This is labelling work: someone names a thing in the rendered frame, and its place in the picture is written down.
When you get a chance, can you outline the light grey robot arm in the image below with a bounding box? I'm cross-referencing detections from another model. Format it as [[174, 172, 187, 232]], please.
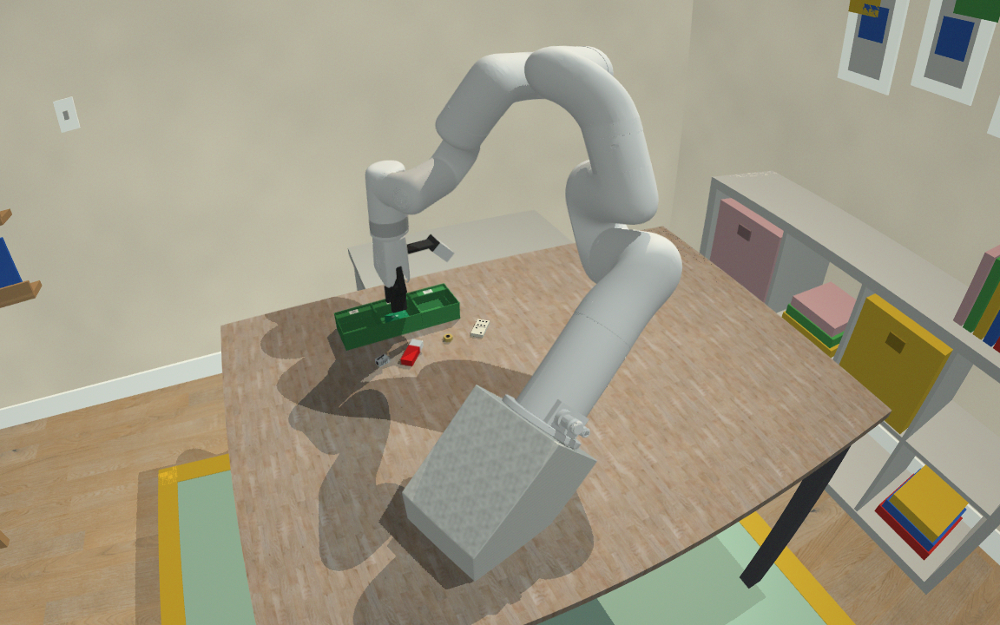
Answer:
[[365, 46, 682, 449]]

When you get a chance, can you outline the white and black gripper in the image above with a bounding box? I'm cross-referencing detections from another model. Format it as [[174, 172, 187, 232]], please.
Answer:
[[370, 228, 410, 313]]

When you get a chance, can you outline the white domino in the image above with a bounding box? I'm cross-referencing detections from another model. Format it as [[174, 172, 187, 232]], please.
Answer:
[[470, 319, 490, 338]]

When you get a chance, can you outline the green rack of bins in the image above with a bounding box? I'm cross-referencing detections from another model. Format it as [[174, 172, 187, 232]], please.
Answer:
[[334, 284, 459, 351]]

